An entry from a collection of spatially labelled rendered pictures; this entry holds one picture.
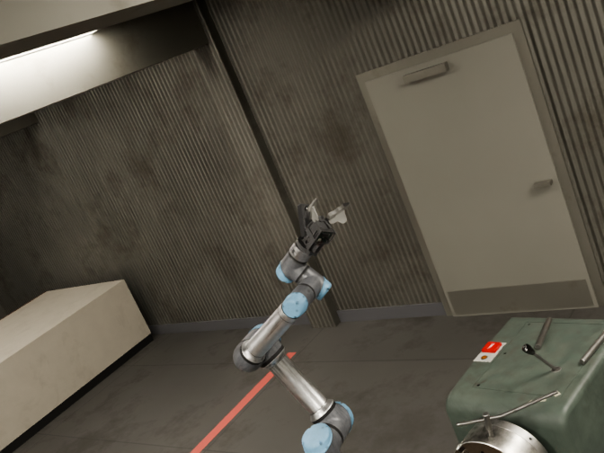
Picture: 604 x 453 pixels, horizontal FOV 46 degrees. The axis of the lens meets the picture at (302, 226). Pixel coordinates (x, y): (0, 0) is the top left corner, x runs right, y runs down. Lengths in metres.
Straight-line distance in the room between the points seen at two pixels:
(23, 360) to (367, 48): 4.69
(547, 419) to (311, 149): 4.06
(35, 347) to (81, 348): 0.53
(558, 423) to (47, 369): 6.26
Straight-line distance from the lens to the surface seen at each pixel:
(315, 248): 2.37
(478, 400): 2.64
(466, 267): 5.83
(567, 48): 5.00
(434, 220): 5.74
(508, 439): 2.47
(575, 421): 2.52
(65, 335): 8.09
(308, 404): 2.73
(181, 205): 7.44
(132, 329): 8.56
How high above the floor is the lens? 2.66
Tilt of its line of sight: 15 degrees down
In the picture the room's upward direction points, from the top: 23 degrees counter-clockwise
